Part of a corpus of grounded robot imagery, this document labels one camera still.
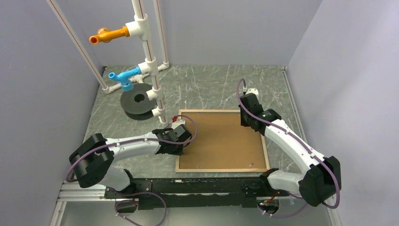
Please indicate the blue picture frame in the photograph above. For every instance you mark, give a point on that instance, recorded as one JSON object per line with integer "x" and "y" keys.
{"x": 222, "y": 144}

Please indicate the white PVC pipe stand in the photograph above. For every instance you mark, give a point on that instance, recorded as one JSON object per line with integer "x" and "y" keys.
{"x": 144, "y": 48}

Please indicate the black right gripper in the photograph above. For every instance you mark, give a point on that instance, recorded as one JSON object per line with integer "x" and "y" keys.
{"x": 243, "y": 122}

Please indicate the dark grey perforated spool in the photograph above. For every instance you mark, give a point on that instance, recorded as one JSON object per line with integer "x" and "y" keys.
{"x": 136, "y": 104}

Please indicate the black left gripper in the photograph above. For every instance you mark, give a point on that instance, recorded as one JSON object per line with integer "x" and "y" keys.
{"x": 179, "y": 151}

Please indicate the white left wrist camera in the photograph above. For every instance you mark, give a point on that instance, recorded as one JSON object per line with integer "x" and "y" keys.
{"x": 176, "y": 121}

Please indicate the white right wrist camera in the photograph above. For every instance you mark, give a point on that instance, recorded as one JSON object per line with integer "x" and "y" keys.
{"x": 251, "y": 91}

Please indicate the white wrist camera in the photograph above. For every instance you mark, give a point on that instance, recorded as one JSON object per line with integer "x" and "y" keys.
{"x": 176, "y": 121}
{"x": 251, "y": 91}

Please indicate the blue pipe fitting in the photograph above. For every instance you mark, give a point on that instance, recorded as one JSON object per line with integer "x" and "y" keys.
{"x": 124, "y": 78}

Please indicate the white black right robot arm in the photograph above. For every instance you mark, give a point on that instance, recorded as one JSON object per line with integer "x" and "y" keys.
{"x": 319, "y": 177}

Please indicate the aluminium extrusion rail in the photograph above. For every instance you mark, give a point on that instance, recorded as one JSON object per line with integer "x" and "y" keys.
{"x": 72, "y": 192}

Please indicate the orange pipe fitting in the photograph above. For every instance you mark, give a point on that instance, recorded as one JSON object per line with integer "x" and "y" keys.
{"x": 106, "y": 35}

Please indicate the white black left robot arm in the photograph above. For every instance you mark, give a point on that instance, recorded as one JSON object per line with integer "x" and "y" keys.
{"x": 92, "y": 161}

